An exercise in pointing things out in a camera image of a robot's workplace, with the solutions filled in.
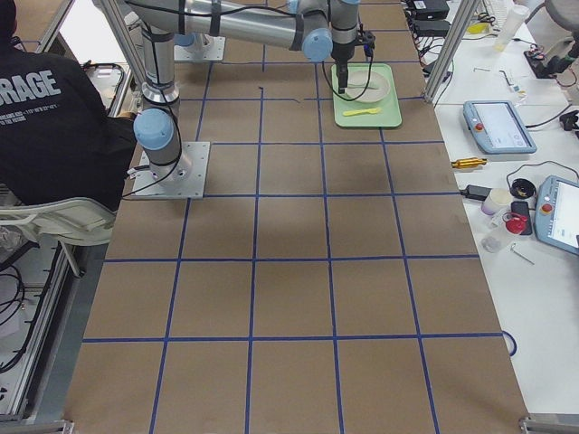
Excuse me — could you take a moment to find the white office chair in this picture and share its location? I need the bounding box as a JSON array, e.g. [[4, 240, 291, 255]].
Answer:
[[1, 198, 116, 278]]

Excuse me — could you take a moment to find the red round lid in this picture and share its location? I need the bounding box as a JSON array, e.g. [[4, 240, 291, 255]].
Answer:
[[505, 213, 527, 235]]

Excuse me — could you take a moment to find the gold metal cylinder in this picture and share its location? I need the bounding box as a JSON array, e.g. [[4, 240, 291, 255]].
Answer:
[[451, 157, 488, 170]]

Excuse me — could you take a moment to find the yellow plastic fork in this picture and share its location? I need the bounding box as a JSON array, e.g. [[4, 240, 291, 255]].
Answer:
[[342, 108, 382, 117]]

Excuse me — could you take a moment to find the far teach pendant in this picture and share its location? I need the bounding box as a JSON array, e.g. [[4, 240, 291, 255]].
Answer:
[[462, 100, 536, 155]]

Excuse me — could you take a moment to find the black power adapter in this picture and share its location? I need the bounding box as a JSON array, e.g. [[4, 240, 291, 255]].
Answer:
[[460, 184, 491, 202]]

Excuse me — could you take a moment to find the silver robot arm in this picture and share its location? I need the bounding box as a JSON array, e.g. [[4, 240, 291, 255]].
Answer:
[[174, 33, 214, 52], [95, 1, 375, 116]]

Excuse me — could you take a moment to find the near teach pendant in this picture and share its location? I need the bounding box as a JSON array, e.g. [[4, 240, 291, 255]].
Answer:
[[534, 175, 579, 255]]

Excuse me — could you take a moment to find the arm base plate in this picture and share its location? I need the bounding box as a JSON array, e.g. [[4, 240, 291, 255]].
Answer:
[[130, 142, 210, 200], [174, 33, 225, 63]]

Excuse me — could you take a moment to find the light green tray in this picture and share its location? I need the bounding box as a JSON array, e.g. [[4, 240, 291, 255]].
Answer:
[[330, 63, 402, 127]]

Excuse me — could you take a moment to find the aluminium frame post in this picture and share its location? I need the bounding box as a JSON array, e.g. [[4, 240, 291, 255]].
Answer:
[[423, 0, 479, 102]]

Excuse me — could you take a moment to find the seated person in black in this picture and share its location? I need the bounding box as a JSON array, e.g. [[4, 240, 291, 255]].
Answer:
[[1, 1, 137, 211]]

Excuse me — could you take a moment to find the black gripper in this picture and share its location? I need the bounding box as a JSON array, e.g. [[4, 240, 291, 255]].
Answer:
[[332, 42, 354, 94]]

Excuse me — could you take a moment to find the teach pendant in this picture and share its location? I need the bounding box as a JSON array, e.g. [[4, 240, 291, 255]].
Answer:
[[462, 100, 536, 155], [534, 175, 579, 255]]

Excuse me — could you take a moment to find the white round plate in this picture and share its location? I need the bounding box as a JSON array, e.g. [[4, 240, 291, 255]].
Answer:
[[345, 71, 391, 103]]

